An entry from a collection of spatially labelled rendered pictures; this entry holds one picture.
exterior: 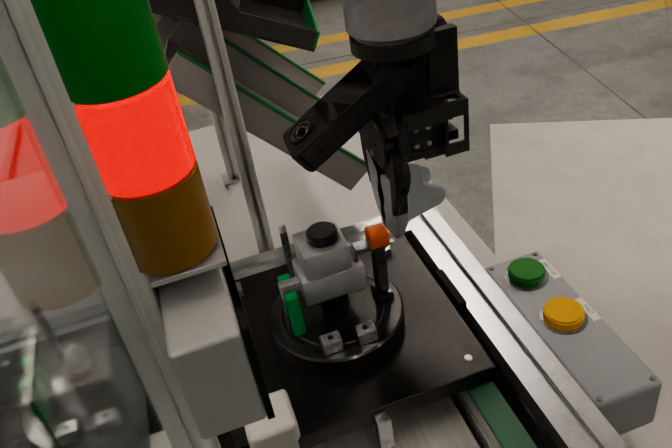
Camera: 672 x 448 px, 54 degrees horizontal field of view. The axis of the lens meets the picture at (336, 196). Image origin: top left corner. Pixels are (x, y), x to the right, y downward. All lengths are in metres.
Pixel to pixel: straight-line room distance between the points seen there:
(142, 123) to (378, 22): 0.26
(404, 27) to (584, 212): 0.58
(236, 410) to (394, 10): 0.31
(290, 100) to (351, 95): 0.38
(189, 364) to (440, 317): 0.40
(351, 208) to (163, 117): 0.76
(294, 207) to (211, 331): 0.75
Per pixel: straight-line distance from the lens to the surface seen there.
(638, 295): 0.92
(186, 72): 0.78
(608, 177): 1.12
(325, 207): 1.07
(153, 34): 0.31
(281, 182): 1.15
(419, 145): 0.59
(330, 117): 0.57
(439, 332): 0.70
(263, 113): 0.80
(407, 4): 0.52
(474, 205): 2.49
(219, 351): 0.35
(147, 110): 0.31
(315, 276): 0.64
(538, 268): 0.76
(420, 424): 0.69
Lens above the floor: 1.48
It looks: 34 degrees down
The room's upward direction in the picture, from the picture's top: 9 degrees counter-clockwise
